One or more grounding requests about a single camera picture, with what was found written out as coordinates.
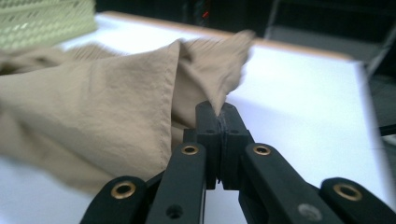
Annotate wooden table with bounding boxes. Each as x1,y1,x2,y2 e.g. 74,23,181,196
99,10,354,62

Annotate white board sheet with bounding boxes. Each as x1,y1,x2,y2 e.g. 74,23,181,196
0,12,394,224

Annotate white frame desk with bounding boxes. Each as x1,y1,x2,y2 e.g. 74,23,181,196
264,0,396,78

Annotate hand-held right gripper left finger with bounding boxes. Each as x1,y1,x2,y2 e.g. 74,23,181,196
183,100,223,190

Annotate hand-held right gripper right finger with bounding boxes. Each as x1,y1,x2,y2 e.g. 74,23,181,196
221,102,255,191

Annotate pale yellow plastic basket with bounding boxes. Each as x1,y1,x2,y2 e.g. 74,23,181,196
0,0,98,52

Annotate tan shorts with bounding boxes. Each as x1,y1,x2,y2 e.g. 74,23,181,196
0,29,257,195

